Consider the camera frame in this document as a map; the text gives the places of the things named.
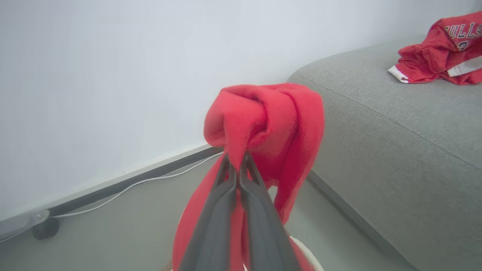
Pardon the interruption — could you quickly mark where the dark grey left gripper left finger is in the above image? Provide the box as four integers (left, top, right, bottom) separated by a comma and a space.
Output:
178, 154, 238, 271

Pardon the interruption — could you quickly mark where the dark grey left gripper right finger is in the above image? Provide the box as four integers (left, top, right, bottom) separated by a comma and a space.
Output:
239, 152, 302, 271

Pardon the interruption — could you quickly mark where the red fleece garment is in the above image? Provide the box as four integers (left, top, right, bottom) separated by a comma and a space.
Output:
172, 83, 325, 271

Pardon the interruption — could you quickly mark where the grey fabric sofa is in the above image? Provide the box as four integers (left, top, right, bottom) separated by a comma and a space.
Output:
287, 36, 482, 271

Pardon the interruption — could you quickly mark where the red Bulls jersey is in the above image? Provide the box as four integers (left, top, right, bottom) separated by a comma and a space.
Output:
388, 11, 482, 85

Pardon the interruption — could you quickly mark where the white cable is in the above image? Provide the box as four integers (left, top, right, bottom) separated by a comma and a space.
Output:
53, 151, 224, 218

